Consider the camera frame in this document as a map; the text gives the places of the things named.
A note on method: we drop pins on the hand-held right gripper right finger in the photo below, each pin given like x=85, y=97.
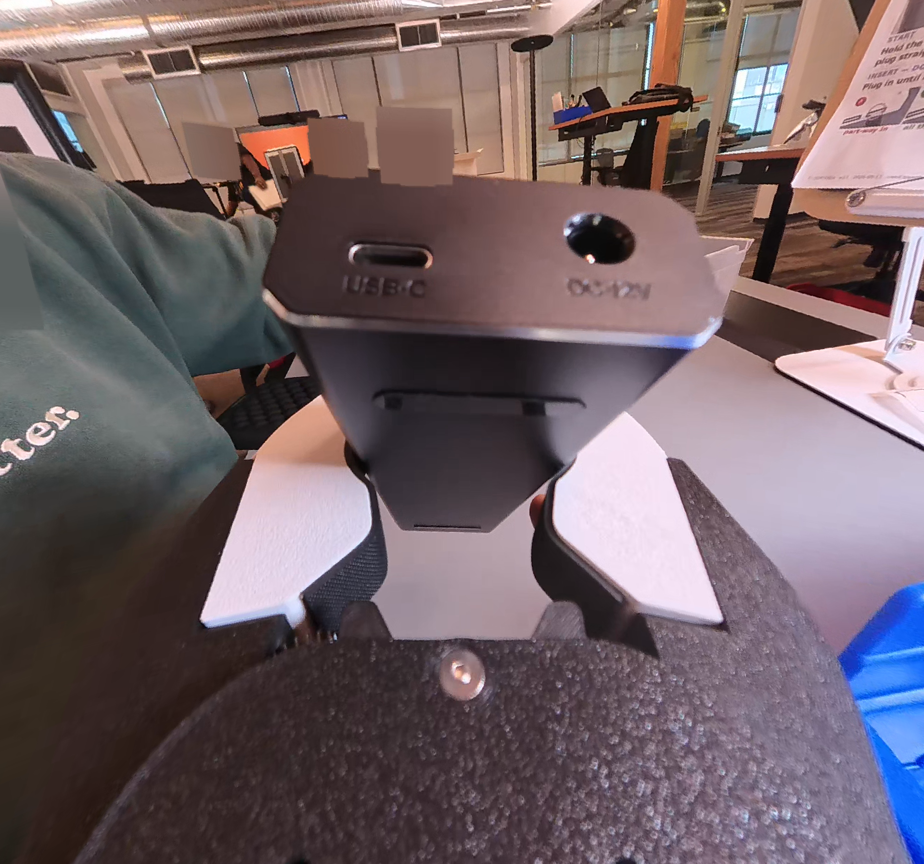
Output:
x=628, y=524

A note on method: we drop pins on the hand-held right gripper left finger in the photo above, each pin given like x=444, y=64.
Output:
x=289, y=517

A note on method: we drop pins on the black USB hub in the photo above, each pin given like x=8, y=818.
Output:
x=469, y=373

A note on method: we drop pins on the clear plastic bin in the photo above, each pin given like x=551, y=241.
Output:
x=725, y=265

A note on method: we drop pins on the blue plastic bin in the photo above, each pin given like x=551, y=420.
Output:
x=888, y=662

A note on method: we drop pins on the black office chair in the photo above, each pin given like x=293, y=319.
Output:
x=606, y=163
x=173, y=196

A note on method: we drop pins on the orange screen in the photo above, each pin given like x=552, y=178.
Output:
x=274, y=138

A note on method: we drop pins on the small blue bin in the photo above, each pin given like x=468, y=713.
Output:
x=570, y=115

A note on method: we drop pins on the wooden standing desk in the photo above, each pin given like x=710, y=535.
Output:
x=621, y=109

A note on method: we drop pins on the black bag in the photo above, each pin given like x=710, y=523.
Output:
x=660, y=97

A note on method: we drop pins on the white air vent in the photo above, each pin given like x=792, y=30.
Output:
x=172, y=61
x=419, y=35

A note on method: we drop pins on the wooden pillar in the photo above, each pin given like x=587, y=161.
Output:
x=671, y=48

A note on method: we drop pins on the black floor lamp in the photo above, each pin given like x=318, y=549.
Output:
x=533, y=44

